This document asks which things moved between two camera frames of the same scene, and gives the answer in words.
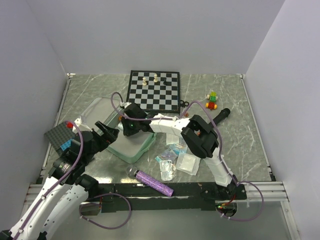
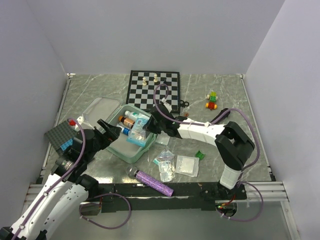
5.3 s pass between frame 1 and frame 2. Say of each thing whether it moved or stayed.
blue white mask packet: moved
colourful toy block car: stayed
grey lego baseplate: stayed
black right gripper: moved
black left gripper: stayed
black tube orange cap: stayed
